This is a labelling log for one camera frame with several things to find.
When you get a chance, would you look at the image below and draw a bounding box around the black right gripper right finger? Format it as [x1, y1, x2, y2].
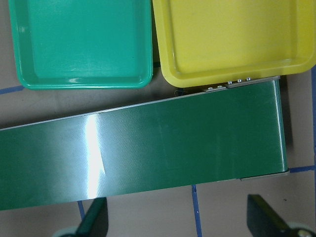
[246, 195, 292, 237]

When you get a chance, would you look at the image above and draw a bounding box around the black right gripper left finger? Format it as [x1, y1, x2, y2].
[75, 197, 109, 237]

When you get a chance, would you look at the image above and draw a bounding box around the green conveyor belt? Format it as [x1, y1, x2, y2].
[0, 77, 288, 210]

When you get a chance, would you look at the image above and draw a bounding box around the green plastic tray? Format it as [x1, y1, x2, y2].
[8, 0, 153, 90]

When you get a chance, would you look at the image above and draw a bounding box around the yellow plastic tray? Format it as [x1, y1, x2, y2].
[153, 0, 316, 87]

